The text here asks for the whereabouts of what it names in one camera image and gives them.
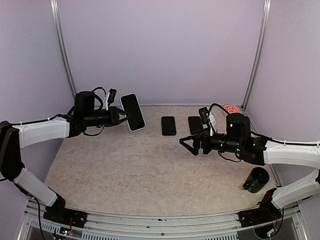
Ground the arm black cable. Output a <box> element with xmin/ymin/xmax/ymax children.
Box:
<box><xmin>91</xmin><ymin>86</ymin><xmax>108</xmax><ymax>101</ymax></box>
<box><xmin>207</xmin><ymin>102</ymin><xmax>232</xmax><ymax>116</ymax></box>

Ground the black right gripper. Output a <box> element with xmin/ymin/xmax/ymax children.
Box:
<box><xmin>180</xmin><ymin>126</ymin><xmax>243</xmax><ymax>155</ymax></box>

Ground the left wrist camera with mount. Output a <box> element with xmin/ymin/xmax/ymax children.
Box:
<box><xmin>102</xmin><ymin>88</ymin><xmax>117</xmax><ymax>111</ymax></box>

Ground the left aluminium frame post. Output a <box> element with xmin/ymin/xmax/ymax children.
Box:
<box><xmin>50</xmin><ymin>0</ymin><xmax>77</xmax><ymax>100</ymax></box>

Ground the front aluminium rail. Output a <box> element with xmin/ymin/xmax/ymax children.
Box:
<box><xmin>15</xmin><ymin>200</ymin><xmax>309</xmax><ymax>240</ymax></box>

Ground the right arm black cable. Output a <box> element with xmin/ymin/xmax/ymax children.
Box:
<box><xmin>207</xmin><ymin>102</ymin><xmax>232</xmax><ymax>116</ymax></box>

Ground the black phone case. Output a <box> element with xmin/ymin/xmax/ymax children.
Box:
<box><xmin>188</xmin><ymin>116</ymin><xmax>204</xmax><ymax>135</ymax></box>
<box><xmin>161</xmin><ymin>116</ymin><xmax>177</xmax><ymax>136</ymax></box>

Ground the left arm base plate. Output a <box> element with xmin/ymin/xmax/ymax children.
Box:
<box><xmin>43</xmin><ymin>194</ymin><xmax>88</xmax><ymax>229</ymax></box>

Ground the red and white patterned bowl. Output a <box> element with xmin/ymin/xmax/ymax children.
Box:
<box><xmin>223</xmin><ymin>104</ymin><xmax>242</xmax><ymax>114</ymax></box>

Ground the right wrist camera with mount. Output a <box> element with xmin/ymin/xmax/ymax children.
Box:
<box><xmin>198</xmin><ymin>107</ymin><xmax>217</xmax><ymax>136</ymax></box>

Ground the light blue phone case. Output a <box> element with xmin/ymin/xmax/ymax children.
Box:
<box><xmin>120</xmin><ymin>92</ymin><xmax>146</xmax><ymax>132</ymax></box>

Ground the black cup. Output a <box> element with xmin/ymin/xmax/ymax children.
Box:
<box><xmin>242</xmin><ymin>167</ymin><xmax>270</xmax><ymax>194</ymax></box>

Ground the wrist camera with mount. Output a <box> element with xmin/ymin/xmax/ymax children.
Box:
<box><xmin>102</xmin><ymin>88</ymin><xmax>117</xmax><ymax>111</ymax></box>
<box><xmin>198</xmin><ymin>107</ymin><xmax>217</xmax><ymax>136</ymax></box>

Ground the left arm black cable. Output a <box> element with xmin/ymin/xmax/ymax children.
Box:
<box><xmin>91</xmin><ymin>86</ymin><xmax>108</xmax><ymax>101</ymax></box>

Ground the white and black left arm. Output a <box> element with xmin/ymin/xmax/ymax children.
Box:
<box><xmin>0</xmin><ymin>89</ymin><xmax>131</xmax><ymax>223</ymax></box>

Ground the aluminium frame post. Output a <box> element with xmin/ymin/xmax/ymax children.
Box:
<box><xmin>241</xmin><ymin>0</ymin><xmax>272</xmax><ymax>112</ymax></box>
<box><xmin>50</xmin><ymin>0</ymin><xmax>77</xmax><ymax>100</ymax></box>

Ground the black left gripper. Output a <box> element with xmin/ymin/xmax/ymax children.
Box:
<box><xmin>84</xmin><ymin>105</ymin><xmax>131</xmax><ymax>127</ymax></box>

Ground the right aluminium frame post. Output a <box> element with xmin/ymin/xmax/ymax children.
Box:
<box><xmin>241</xmin><ymin>0</ymin><xmax>272</xmax><ymax>112</ymax></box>

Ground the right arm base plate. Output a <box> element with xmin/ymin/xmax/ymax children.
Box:
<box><xmin>238</xmin><ymin>188</ymin><xmax>283</xmax><ymax>228</ymax></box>

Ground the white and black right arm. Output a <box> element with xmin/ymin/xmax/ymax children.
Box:
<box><xmin>179</xmin><ymin>113</ymin><xmax>320</xmax><ymax>222</ymax></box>

